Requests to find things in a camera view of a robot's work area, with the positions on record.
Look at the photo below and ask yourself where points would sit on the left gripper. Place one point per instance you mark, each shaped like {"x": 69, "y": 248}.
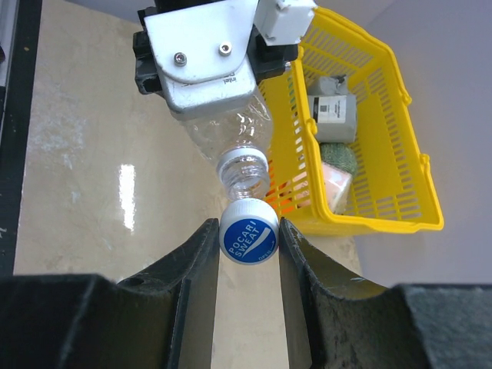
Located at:
{"x": 266, "y": 61}

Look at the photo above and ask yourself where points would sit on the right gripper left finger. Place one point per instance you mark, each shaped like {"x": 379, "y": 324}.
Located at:
{"x": 161, "y": 317}

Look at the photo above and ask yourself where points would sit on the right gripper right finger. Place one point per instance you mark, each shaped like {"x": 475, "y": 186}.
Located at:
{"x": 335, "y": 318}

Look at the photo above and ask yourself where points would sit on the clear bottle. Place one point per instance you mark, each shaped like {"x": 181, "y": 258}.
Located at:
{"x": 236, "y": 142}

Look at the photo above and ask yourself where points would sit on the blue Pocari Sweat cap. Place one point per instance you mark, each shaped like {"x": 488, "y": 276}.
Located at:
{"x": 248, "y": 231}

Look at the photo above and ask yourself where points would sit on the pink packet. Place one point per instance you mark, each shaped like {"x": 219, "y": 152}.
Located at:
{"x": 337, "y": 185}

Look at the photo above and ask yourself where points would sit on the yellow plastic basket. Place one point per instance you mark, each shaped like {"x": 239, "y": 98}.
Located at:
{"x": 393, "y": 191}

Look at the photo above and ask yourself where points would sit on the green scrub sponge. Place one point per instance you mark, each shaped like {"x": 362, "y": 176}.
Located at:
{"x": 340, "y": 156}

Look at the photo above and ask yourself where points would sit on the grey pouch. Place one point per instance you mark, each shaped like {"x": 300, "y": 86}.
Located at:
{"x": 332, "y": 85}

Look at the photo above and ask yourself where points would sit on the grey box with label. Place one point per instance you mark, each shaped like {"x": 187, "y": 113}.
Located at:
{"x": 335, "y": 117}

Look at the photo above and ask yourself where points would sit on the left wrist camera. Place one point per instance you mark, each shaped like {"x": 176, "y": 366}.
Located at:
{"x": 201, "y": 51}

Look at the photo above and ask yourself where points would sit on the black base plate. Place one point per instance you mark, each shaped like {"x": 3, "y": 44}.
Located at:
{"x": 20, "y": 28}

